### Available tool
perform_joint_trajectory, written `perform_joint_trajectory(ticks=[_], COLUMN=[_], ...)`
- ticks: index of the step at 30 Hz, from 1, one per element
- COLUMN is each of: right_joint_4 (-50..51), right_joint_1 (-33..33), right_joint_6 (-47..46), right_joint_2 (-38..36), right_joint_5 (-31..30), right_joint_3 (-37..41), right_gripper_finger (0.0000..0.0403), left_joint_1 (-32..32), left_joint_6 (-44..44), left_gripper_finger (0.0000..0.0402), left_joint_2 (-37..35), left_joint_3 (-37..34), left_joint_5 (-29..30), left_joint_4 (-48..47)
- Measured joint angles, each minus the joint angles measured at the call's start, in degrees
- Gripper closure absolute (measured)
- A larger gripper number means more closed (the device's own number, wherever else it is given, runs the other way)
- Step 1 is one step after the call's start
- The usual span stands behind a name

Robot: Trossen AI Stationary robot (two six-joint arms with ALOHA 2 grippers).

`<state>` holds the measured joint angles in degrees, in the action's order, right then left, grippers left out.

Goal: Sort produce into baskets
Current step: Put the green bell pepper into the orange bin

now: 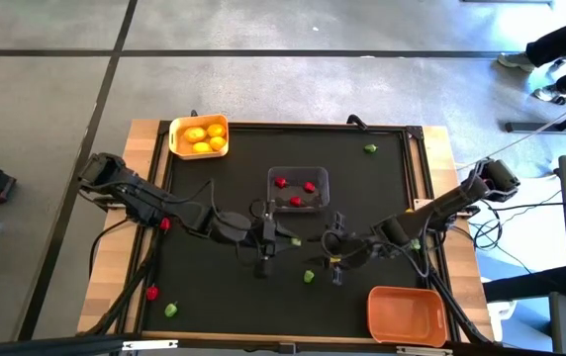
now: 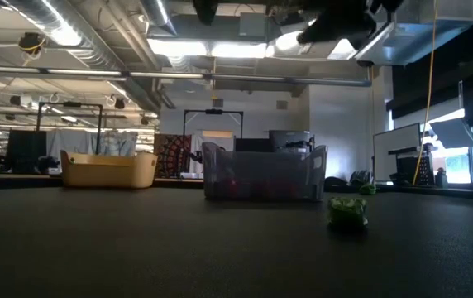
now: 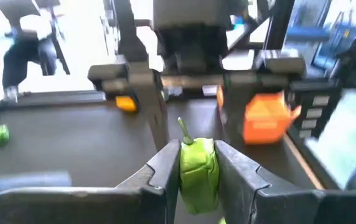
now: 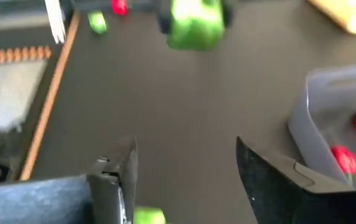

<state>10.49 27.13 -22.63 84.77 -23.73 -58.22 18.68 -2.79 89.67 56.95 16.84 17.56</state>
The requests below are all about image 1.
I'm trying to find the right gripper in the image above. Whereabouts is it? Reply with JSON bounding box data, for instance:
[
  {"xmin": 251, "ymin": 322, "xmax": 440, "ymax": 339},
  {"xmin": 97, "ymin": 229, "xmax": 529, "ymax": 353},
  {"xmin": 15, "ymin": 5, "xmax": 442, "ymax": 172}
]
[{"xmin": 304, "ymin": 212, "xmax": 381, "ymax": 287}]

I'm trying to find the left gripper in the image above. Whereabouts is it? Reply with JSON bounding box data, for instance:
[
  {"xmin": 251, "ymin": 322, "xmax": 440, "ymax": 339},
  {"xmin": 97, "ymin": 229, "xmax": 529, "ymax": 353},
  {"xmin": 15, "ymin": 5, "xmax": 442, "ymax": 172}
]
[{"xmin": 250, "ymin": 201, "xmax": 302, "ymax": 278}]

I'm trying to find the grey transparent plastic basket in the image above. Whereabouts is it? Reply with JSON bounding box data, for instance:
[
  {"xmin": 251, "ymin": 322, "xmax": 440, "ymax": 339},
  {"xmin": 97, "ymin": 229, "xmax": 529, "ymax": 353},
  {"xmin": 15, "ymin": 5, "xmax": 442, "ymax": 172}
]
[{"xmin": 266, "ymin": 166, "xmax": 330, "ymax": 215}]

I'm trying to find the black table mat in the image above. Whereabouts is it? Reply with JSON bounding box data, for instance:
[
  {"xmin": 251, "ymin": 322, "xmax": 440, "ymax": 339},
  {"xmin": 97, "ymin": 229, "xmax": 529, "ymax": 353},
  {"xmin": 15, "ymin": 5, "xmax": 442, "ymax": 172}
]
[{"xmin": 141, "ymin": 127, "xmax": 425, "ymax": 339}]

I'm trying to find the orange plastic basket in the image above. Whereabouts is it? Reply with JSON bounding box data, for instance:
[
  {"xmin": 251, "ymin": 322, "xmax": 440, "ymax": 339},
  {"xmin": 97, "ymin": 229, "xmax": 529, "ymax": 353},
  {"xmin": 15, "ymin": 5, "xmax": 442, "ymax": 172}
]
[{"xmin": 366, "ymin": 285, "xmax": 448, "ymax": 348}]

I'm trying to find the yellow plastic basket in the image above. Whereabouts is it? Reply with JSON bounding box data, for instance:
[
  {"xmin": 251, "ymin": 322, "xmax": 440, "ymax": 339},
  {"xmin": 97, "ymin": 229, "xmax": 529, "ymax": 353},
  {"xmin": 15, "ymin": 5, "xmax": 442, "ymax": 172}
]
[{"xmin": 167, "ymin": 114, "xmax": 230, "ymax": 161}]

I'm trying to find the black desk leg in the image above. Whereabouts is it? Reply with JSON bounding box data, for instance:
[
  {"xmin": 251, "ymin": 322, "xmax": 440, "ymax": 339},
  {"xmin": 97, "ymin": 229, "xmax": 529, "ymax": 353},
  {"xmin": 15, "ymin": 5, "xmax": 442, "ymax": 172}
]
[{"xmin": 483, "ymin": 265, "xmax": 566, "ymax": 304}]

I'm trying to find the black desk foot bar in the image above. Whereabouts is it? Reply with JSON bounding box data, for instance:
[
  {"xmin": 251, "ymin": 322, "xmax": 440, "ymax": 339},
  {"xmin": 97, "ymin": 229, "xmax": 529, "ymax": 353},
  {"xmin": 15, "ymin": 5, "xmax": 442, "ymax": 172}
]
[{"xmin": 504, "ymin": 96, "xmax": 566, "ymax": 134}]

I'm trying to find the person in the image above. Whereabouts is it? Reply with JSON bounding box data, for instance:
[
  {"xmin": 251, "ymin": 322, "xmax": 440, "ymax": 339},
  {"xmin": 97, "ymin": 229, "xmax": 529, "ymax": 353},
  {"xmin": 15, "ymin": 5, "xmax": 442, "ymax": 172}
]
[{"xmin": 497, "ymin": 13, "xmax": 566, "ymax": 106}]

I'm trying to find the black cable bundle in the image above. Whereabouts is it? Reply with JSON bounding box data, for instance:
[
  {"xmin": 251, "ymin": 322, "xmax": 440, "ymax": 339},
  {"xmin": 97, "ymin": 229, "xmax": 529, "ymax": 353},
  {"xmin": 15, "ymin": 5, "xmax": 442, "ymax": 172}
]
[
  {"xmin": 419, "ymin": 246, "xmax": 495, "ymax": 346},
  {"xmin": 84, "ymin": 217, "xmax": 163, "ymax": 337}
]

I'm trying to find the silver metal bracket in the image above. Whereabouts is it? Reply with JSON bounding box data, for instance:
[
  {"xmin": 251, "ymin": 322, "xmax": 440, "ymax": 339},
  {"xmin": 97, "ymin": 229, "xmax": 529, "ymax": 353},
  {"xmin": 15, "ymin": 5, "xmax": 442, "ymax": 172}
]
[
  {"xmin": 395, "ymin": 345, "xmax": 453, "ymax": 356},
  {"xmin": 121, "ymin": 339, "xmax": 179, "ymax": 353}
]

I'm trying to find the white floor cable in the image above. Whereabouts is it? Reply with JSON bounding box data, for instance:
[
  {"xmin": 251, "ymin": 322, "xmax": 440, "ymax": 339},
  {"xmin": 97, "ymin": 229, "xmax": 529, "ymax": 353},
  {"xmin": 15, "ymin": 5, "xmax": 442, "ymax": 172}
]
[{"xmin": 455, "ymin": 91, "xmax": 566, "ymax": 172}]

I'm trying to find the thin black cable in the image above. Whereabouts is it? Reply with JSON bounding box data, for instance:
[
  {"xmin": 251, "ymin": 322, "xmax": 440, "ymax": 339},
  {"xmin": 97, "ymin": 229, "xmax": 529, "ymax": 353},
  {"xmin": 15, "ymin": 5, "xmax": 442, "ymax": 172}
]
[{"xmin": 498, "ymin": 199, "xmax": 566, "ymax": 213}]

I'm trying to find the black camera stand beam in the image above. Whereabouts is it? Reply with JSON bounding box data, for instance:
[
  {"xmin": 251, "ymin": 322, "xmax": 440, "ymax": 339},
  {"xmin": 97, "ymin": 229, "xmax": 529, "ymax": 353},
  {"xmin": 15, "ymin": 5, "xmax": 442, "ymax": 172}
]
[{"xmin": 0, "ymin": 333, "xmax": 566, "ymax": 356}]

